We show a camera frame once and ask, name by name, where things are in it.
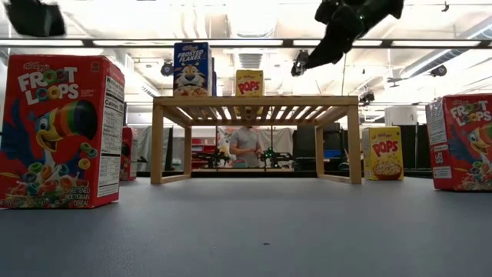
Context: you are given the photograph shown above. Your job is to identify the yellow Corn Pops cereal box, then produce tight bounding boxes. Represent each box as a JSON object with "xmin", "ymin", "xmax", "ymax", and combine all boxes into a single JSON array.
[
  {"xmin": 361, "ymin": 125, "xmax": 405, "ymax": 182},
  {"xmin": 234, "ymin": 68, "xmax": 265, "ymax": 97}
]

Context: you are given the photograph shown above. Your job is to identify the red Froot Loops cereal box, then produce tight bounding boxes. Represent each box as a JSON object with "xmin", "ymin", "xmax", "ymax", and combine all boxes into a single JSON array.
[
  {"xmin": 0, "ymin": 53, "xmax": 126, "ymax": 210},
  {"xmin": 120, "ymin": 125, "xmax": 138, "ymax": 182},
  {"xmin": 424, "ymin": 93, "xmax": 492, "ymax": 193}
]

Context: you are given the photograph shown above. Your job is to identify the light wooden slatted shelf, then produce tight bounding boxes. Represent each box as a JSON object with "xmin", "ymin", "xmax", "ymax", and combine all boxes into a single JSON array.
[{"xmin": 149, "ymin": 95, "xmax": 363, "ymax": 185}]

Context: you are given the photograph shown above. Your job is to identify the black ceiling device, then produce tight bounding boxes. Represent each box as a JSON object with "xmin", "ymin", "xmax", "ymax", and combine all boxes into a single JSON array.
[{"xmin": 359, "ymin": 90, "xmax": 376, "ymax": 108}]

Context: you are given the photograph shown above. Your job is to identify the black cabinet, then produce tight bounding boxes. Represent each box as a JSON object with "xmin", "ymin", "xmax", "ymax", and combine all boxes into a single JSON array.
[{"xmin": 294, "ymin": 122, "xmax": 344, "ymax": 172}]

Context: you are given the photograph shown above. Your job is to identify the person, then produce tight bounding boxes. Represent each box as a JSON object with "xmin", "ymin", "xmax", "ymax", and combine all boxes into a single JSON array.
[{"xmin": 229, "ymin": 125, "xmax": 264, "ymax": 169}]

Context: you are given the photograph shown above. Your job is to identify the white cylindrical appliance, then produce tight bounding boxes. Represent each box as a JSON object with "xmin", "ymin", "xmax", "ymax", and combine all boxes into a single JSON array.
[{"xmin": 384, "ymin": 105, "xmax": 419, "ymax": 127}]

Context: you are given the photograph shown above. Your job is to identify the red storage shelves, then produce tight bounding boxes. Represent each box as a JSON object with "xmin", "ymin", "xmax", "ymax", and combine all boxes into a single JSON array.
[{"xmin": 191, "ymin": 137, "xmax": 216, "ymax": 170}]

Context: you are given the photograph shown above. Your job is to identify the black partition panels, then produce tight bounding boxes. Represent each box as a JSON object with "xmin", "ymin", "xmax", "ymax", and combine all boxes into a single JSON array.
[{"xmin": 395, "ymin": 122, "xmax": 434, "ymax": 171}]

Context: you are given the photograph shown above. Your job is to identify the grey cover cloth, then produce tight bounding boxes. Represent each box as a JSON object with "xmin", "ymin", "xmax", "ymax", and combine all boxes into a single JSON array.
[{"xmin": 132, "ymin": 125, "xmax": 174, "ymax": 173}]

